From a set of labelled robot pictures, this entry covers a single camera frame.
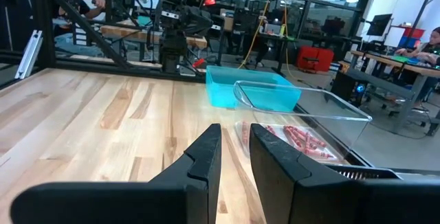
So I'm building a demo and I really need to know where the black mesh basket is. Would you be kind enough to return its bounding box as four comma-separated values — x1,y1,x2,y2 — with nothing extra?
326,164,402,181

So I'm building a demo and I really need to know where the silver aluminium bar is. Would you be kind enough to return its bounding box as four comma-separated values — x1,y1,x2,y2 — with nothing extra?
15,30,44,80

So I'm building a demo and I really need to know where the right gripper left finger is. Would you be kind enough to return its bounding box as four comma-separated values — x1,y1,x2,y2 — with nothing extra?
149,123,223,224

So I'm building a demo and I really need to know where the teal plastic bin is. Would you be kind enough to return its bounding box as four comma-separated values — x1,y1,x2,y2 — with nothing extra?
205,65,303,113

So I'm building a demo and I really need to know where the yellow hanging cable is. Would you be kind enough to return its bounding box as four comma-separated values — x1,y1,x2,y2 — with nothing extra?
238,0,278,69

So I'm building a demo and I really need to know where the black computer tower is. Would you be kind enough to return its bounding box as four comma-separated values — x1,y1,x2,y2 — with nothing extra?
331,71,367,104

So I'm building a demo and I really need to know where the person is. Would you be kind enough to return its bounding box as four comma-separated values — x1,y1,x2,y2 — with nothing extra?
51,0,107,57
395,26,440,67

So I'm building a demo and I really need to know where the wooden workbench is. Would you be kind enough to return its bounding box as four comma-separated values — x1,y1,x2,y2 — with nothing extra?
100,24,208,50
349,49,440,135

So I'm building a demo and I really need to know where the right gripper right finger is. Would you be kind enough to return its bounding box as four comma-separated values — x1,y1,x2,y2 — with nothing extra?
250,123,355,224

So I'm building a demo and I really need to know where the red crate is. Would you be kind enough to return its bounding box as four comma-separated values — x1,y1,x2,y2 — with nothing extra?
297,46,335,73

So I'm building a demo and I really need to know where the clear plastic bin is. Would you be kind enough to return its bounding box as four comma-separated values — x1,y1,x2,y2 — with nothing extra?
233,79,373,166

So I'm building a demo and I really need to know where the black monitor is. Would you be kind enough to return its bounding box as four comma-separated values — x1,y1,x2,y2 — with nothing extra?
366,13,393,37

